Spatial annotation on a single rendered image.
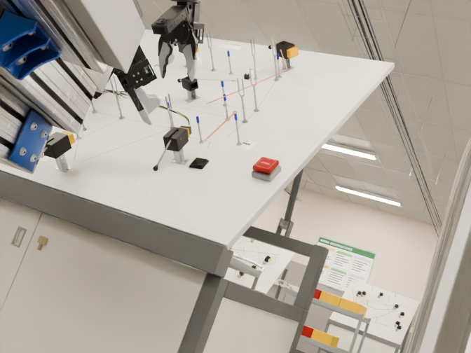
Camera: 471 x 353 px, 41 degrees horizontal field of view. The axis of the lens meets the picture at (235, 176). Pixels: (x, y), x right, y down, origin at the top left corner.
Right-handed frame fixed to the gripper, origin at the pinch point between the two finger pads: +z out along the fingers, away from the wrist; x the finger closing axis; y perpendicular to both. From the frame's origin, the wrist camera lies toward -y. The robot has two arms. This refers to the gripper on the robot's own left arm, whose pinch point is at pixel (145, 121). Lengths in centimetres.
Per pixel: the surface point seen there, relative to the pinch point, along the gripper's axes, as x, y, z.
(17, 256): 15, -47, 20
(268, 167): -6.9, 21.3, 23.3
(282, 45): 48, 52, 11
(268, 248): 635, 83, 410
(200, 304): -26.7, -9.4, 36.2
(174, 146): 8.0, 3.8, 11.7
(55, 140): 20.0, -23.1, -1.9
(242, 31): 492, 144, 87
